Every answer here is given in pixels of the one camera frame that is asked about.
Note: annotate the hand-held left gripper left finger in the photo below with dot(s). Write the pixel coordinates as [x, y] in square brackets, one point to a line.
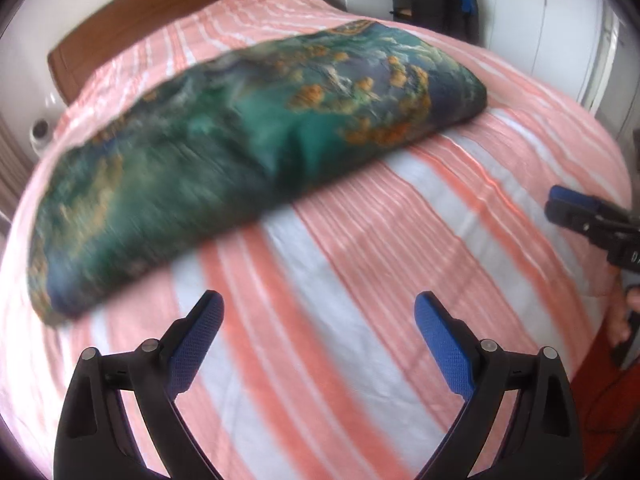
[200, 340]

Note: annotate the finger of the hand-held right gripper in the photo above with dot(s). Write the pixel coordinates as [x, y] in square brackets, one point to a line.
[575, 207]

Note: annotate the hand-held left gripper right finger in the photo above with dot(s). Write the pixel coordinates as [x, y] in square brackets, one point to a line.
[442, 345]

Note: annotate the green landscape print jacket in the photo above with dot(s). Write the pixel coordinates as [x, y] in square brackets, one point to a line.
[225, 135]

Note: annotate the blue and black hanging clothes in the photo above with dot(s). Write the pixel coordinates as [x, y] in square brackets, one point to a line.
[435, 5]

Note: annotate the person's right hand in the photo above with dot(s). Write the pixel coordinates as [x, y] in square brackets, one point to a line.
[625, 315]

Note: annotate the bed with striped pink sheet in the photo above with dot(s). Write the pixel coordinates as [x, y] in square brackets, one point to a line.
[375, 240]

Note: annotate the white wardrobe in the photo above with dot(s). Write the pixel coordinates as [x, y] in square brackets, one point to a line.
[540, 25]

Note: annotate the beige curtain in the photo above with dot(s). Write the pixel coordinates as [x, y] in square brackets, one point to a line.
[12, 170]

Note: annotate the small white fan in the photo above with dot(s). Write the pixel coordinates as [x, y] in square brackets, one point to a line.
[42, 130]

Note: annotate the brown wooden headboard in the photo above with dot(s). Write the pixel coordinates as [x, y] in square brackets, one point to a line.
[150, 15]

